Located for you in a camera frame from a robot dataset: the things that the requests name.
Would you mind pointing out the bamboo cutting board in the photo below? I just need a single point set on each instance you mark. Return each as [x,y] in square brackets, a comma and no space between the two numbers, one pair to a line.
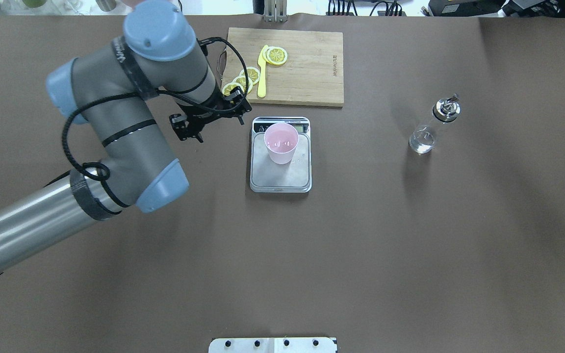
[313,74]

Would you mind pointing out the yellow plastic knife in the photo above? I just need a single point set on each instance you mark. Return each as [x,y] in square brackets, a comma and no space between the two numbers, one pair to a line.
[262,65]

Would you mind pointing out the metal camera post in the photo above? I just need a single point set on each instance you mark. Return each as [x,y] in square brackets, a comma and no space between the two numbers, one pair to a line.
[275,11]

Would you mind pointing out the glass sauce bottle metal spout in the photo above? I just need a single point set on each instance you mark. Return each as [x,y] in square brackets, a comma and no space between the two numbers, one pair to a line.
[425,136]

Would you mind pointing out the white metal base plate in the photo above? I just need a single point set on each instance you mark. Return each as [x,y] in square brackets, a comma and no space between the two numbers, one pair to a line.
[274,345]

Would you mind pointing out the black equipment box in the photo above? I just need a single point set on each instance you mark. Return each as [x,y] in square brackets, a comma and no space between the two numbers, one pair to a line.
[464,8]

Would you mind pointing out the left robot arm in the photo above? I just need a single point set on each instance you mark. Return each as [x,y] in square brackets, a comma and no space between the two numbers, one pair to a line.
[118,154]

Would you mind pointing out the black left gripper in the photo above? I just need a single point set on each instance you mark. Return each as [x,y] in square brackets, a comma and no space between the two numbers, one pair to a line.
[198,119]

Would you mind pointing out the lemon slice front left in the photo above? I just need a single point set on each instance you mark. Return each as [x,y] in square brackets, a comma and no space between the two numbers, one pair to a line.
[228,88]

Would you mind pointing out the digital kitchen scale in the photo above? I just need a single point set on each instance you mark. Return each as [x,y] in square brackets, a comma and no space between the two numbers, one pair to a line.
[266,176]

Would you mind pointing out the lemon slice by knife tip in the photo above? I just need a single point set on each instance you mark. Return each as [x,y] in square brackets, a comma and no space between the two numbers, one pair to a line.
[275,55]

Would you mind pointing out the pink plastic cup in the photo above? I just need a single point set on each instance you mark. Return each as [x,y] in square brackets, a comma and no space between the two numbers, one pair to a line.
[281,140]

